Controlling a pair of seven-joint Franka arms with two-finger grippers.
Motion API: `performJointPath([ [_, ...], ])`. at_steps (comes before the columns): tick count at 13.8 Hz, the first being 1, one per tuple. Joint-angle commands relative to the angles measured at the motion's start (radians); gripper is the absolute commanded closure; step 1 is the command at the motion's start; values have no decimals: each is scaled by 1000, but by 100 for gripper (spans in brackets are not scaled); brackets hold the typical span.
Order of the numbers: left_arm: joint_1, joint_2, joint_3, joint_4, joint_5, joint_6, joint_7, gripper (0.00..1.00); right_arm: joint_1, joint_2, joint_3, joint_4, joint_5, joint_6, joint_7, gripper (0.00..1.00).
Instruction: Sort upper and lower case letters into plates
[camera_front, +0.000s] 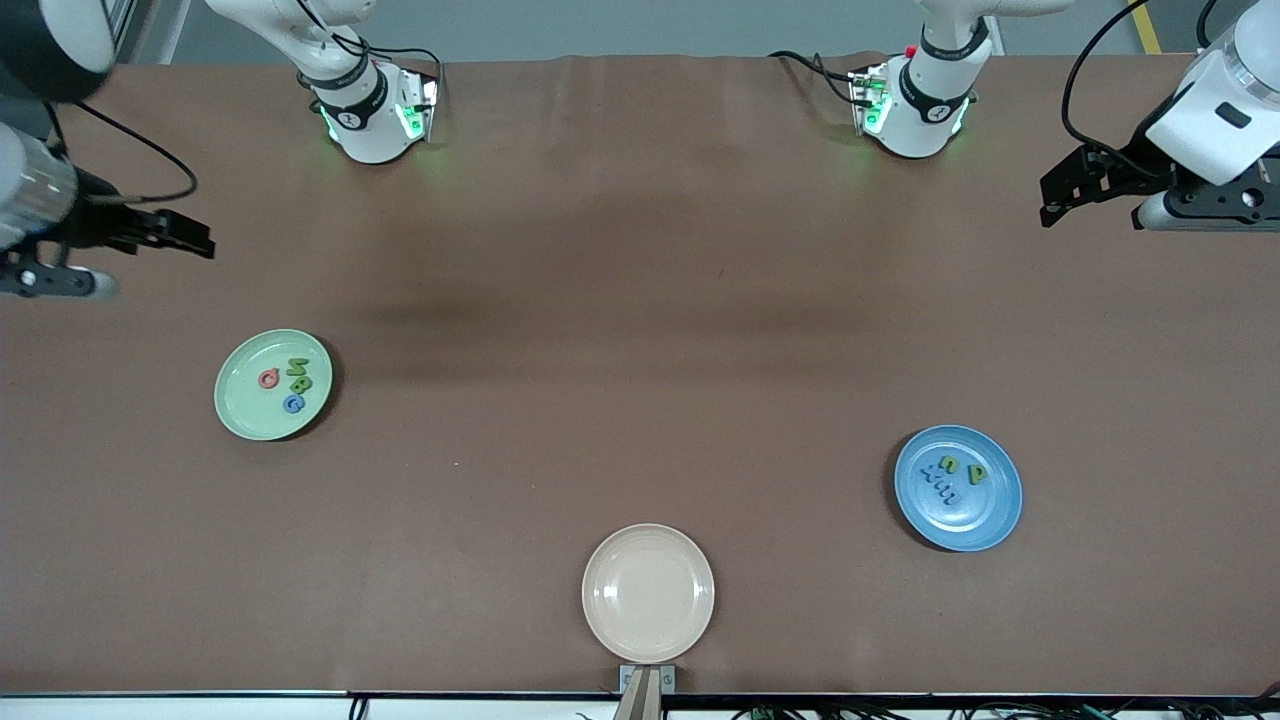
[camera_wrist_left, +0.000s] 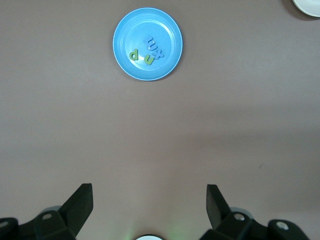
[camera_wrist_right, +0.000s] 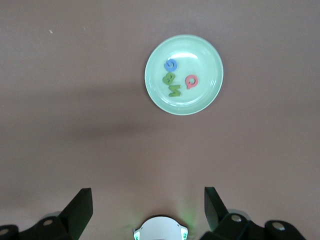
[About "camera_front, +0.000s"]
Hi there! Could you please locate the black arm base cable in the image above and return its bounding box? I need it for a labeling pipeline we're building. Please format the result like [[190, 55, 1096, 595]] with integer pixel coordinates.
[[295, 0, 446, 81], [768, 50, 857, 106]]

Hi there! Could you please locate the blue plate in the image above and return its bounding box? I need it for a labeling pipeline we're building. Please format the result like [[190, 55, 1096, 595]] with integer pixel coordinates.
[[893, 425, 1024, 553]]

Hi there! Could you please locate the yellow floor tape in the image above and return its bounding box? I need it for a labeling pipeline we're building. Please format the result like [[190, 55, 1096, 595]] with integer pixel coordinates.
[[1128, 0, 1163, 56]]

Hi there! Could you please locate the beige plate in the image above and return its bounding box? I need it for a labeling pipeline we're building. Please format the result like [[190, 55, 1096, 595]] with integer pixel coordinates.
[[581, 523, 716, 664]]

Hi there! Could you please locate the green plate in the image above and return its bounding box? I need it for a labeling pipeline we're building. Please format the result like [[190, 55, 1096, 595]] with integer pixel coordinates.
[[214, 329, 333, 442]]

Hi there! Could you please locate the brown table mat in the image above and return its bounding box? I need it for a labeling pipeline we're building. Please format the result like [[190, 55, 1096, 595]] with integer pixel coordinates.
[[0, 52, 1280, 696]]

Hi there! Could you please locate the tan upright post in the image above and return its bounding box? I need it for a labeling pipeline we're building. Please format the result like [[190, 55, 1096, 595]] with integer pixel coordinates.
[[612, 668, 663, 720]]

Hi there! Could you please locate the metal base connector bracket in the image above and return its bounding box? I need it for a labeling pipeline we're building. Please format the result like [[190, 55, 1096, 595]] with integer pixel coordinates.
[[850, 65, 893, 138], [395, 75, 442, 143]]

